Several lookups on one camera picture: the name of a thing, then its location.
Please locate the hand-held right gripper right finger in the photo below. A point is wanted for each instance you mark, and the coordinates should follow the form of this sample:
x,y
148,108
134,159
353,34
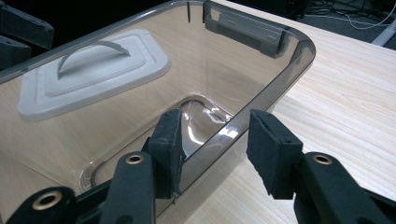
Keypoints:
x,y
274,155

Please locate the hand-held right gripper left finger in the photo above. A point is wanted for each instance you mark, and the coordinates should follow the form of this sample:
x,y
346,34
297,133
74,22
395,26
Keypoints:
x,y
166,149

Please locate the white box lid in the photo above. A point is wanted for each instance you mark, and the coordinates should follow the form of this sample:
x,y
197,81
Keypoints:
x,y
93,77

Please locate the clear plastic storage box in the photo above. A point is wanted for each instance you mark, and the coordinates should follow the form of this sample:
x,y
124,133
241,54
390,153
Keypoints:
x,y
306,53

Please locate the white stand leg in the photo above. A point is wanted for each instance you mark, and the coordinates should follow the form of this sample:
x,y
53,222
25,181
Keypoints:
x,y
384,35

